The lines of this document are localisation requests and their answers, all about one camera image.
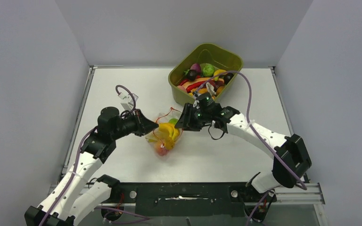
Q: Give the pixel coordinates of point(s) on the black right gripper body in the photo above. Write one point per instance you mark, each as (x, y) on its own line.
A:
(195, 118)

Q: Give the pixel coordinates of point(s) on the pink peach toy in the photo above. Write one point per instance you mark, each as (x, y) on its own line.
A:
(161, 150)

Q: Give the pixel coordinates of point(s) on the white garlic toy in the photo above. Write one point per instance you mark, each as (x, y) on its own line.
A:
(210, 89)

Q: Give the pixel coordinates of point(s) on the dark round fruit toy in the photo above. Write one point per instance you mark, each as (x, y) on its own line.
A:
(227, 78)

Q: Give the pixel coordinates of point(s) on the clear zip top bag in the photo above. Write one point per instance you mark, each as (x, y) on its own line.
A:
(152, 138)

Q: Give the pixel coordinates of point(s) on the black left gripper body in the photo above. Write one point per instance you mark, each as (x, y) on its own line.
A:
(131, 124)

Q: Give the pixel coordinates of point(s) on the small yellow banana toy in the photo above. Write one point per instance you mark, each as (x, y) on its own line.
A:
(217, 74)

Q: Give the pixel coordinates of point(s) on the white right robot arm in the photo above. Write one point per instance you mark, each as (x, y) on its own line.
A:
(290, 157)

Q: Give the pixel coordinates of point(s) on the red chili pepper toy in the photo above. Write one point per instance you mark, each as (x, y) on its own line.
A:
(185, 83)

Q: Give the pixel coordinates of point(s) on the purple onion toy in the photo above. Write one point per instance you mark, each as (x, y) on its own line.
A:
(196, 67)

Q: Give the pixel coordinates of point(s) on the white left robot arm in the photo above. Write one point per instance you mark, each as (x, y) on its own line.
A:
(65, 206)

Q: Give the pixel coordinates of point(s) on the green lime toy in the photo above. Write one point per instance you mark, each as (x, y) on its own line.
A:
(173, 121)

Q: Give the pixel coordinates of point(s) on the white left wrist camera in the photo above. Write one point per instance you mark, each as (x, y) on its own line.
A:
(127, 102)

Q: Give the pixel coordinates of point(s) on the olive green plastic tub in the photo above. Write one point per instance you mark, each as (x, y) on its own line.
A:
(203, 54)

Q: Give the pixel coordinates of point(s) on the pink round fruit toy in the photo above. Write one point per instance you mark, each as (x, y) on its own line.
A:
(183, 89)

